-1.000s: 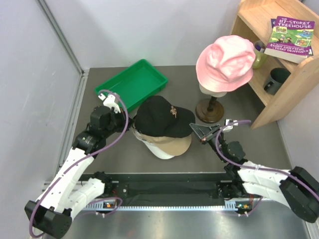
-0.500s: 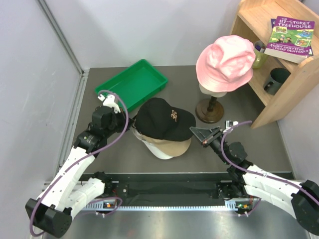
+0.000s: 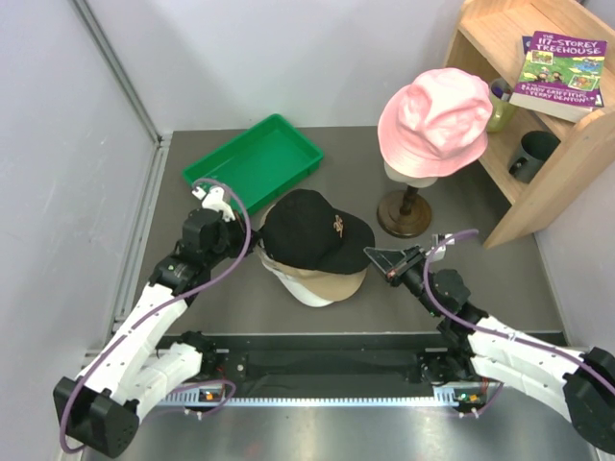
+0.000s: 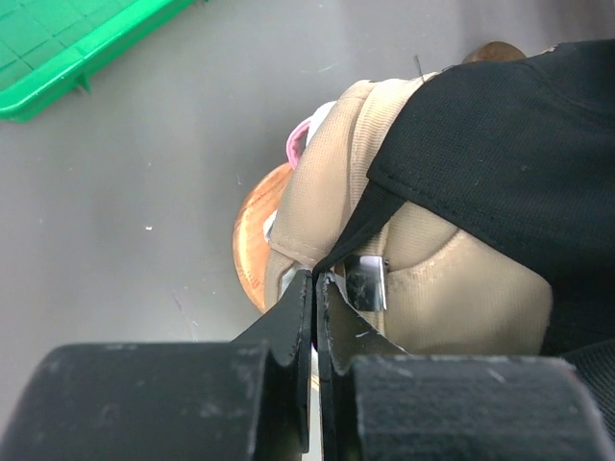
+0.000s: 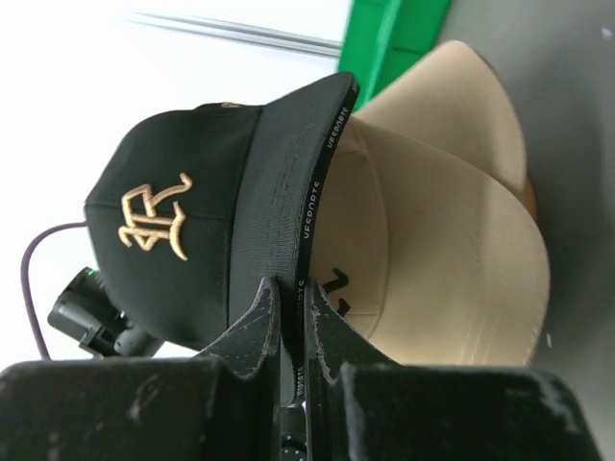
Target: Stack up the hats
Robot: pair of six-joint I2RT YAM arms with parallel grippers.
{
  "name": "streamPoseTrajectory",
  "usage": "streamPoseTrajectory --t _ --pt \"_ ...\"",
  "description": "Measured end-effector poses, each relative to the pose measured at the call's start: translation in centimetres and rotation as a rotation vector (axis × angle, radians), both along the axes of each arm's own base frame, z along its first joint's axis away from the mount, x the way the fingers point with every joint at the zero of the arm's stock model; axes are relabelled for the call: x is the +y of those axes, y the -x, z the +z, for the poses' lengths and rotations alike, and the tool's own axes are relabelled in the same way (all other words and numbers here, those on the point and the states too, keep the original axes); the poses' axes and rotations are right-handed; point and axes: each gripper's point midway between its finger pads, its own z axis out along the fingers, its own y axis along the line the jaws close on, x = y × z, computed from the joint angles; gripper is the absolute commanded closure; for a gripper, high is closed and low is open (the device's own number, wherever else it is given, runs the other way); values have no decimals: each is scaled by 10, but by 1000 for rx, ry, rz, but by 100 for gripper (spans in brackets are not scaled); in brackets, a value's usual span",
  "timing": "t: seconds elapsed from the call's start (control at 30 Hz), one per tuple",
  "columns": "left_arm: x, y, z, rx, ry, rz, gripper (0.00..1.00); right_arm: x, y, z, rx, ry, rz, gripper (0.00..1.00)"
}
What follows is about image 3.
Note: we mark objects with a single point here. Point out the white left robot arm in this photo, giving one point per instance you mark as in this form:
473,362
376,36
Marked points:
105,404

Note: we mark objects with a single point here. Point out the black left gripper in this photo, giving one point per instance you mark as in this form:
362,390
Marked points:
240,230

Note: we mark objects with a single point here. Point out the black cap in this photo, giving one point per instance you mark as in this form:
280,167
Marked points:
302,230

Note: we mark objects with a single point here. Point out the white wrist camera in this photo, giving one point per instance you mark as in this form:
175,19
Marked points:
215,199
439,244

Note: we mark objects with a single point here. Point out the pink bucket hat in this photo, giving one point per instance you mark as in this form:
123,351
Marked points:
436,125

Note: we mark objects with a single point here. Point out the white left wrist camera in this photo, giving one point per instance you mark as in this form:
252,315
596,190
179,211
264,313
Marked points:
215,199

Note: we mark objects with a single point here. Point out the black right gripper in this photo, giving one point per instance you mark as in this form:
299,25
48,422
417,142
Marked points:
397,264

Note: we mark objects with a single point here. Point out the green plastic tray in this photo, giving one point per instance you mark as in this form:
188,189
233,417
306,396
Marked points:
260,164

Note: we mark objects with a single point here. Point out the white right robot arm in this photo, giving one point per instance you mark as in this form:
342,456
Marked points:
577,385

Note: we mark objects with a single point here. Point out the purple treehouse book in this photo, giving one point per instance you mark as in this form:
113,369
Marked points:
560,76

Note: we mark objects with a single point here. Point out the dark green mug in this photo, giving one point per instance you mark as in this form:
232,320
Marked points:
534,150

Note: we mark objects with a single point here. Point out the white baseball cap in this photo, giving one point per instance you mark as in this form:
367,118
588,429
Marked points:
293,280

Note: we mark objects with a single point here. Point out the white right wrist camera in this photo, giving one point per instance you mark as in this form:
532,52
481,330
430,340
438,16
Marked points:
439,244

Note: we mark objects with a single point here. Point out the light green cup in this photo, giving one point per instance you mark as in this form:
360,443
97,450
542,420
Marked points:
502,110

